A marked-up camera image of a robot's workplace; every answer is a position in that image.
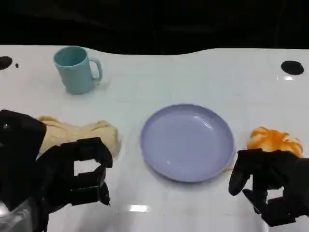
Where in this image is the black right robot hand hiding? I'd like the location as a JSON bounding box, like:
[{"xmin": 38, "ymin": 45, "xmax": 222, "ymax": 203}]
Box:
[{"xmin": 228, "ymin": 148, "xmax": 309, "ymax": 228}]

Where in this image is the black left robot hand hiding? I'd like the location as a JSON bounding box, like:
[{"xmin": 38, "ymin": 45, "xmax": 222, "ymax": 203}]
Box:
[{"xmin": 0, "ymin": 137, "xmax": 113, "ymax": 218}]

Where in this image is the beige towel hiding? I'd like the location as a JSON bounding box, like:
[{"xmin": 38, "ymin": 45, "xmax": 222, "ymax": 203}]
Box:
[{"xmin": 37, "ymin": 116, "xmax": 121, "ymax": 162}]

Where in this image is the orange and white toy bread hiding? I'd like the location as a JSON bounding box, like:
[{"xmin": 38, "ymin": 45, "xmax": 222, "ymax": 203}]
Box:
[{"xmin": 246, "ymin": 124, "xmax": 304, "ymax": 158}]

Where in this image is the lilac plate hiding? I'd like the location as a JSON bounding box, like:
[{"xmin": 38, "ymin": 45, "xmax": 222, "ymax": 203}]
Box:
[{"xmin": 140, "ymin": 103, "xmax": 236, "ymax": 183}]

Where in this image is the pale green mug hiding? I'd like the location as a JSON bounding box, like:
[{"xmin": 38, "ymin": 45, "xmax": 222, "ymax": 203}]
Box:
[{"xmin": 53, "ymin": 46, "xmax": 104, "ymax": 95}]

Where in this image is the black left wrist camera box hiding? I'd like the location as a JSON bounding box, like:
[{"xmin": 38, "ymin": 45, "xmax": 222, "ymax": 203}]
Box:
[{"xmin": 0, "ymin": 109, "xmax": 47, "ymax": 161}]

